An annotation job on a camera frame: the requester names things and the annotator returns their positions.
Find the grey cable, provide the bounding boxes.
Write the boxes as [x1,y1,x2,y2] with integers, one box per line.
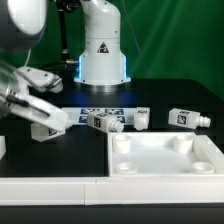
[23,49,33,68]

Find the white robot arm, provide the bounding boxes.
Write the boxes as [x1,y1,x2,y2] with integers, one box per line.
[0,0,130,131]

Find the white square tabletop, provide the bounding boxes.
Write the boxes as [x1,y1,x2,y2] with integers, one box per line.
[107,132,224,176]

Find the white front fence rail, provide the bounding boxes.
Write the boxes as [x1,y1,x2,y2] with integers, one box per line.
[0,175,224,206]

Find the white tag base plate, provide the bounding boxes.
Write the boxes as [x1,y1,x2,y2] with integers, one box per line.
[62,107,136,125]

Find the black cable with connector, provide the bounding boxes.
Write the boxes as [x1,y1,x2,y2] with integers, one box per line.
[39,0,81,71]

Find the white left fence block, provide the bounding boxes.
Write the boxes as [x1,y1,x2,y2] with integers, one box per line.
[0,136,6,160]

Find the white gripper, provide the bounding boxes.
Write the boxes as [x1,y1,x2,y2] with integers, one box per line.
[0,65,69,131]

